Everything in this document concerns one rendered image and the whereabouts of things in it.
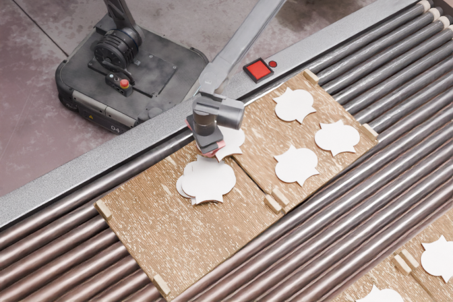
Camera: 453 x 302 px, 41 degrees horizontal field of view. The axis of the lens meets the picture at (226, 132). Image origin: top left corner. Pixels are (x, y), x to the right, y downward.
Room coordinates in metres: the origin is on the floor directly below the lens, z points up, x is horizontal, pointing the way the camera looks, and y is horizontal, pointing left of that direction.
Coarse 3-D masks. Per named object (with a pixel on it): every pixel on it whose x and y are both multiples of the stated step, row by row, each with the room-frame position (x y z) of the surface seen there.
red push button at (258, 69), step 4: (252, 64) 1.33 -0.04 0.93; (256, 64) 1.33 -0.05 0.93; (260, 64) 1.33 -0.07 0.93; (248, 68) 1.31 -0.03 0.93; (252, 68) 1.31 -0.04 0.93; (256, 68) 1.31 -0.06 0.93; (260, 68) 1.32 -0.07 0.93; (264, 68) 1.32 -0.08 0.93; (252, 72) 1.29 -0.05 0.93; (256, 72) 1.30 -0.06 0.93; (260, 72) 1.30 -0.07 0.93; (264, 72) 1.30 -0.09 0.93; (268, 72) 1.31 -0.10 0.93; (256, 76) 1.28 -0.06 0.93; (260, 76) 1.28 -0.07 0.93
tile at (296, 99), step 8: (288, 88) 1.24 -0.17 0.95; (280, 96) 1.20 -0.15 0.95; (288, 96) 1.21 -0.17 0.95; (296, 96) 1.21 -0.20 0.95; (304, 96) 1.22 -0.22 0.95; (280, 104) 1.17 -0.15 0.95; (288, 104) 1.18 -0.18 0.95; (296, 104) 1.18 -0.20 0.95; (304, 104) 1.19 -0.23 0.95; (280, 112) 1.14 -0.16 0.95; (288, 112) 1.15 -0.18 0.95; (296, 112) 1.15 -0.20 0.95; (304, 112) 1.16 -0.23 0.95; (312, 112) 1.17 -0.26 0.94; (280, 120) 1.12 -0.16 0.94; (288, 120) 1.12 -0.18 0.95; (296, 120) 1.13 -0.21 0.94
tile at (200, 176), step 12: (192, 168) 0.86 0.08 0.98; (204, 168) 0.87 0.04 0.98; (216, 168) 0.87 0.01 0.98; (192, 180) 0.82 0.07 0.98; (204, 180) 0.83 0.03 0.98; (216, 180) 0.83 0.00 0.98; (228, 180) 0.84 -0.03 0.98; (192, 192) 0.78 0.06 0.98; (204, 192) 0.79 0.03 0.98; (216, 192) 0.80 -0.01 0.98; (228, 192) 0.81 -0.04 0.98
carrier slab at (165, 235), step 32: (192, 160) 0.91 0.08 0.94; (224, 160) 0.93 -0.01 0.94; (128, 192) 0.76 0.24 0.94; (160, 192) 0.78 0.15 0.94; (256, 192) 0.85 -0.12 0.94; (128, 224) 0.67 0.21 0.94; (160, 224) 0.69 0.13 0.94; (192, 224) 0.71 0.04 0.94; (224, 224) 0.72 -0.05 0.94; (256, 224) 0.74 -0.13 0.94; (160, 256) 0.60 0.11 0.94; (192, 256) 0.61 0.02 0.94; (224, 256) 0.63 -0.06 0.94
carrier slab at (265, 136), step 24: (264, 96) 1.20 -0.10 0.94; (312, 96) 1.24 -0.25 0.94; (264, 120) 1.10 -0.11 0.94; (312, 120) 1.14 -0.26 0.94; (336, 120) 1.16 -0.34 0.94; (264, 144) 1.02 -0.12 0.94; (288, 144) 1.03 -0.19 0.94; (312, 144) 1.05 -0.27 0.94; (360, 144) 1.09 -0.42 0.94; (264, 168) 0.93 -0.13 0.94; (336, 168) 0.98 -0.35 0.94; (288, 192) 0.87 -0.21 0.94; (312, 192) 0.88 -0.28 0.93
